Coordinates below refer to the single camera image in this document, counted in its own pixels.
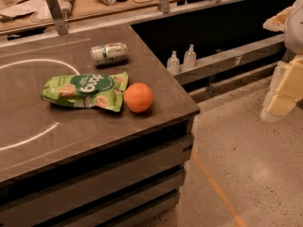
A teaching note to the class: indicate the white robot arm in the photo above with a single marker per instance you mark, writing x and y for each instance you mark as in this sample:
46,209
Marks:
293,36

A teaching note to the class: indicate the right clear sanitizer bottle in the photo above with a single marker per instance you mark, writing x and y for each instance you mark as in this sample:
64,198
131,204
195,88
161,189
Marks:
190,57

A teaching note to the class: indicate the left clear sanitizer bottle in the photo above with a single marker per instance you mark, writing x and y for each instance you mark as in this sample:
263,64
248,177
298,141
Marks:
173,63

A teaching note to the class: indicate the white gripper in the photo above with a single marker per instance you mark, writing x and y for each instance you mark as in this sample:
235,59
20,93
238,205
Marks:
295,27

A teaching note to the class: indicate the white paper sheets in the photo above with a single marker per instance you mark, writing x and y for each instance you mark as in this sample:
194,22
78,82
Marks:
37,7

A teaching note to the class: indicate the left metal bracket post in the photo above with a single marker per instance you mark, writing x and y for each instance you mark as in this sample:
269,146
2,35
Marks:
56,14

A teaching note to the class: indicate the clear sanitizer bottle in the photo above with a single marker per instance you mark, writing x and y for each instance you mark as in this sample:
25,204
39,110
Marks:
173,63
190,57

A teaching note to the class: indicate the orange fruit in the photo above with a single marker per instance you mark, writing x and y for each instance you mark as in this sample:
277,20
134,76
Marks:
138,97

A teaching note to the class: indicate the green rice chip bag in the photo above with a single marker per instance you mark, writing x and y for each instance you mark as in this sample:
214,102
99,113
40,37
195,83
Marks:
87,91

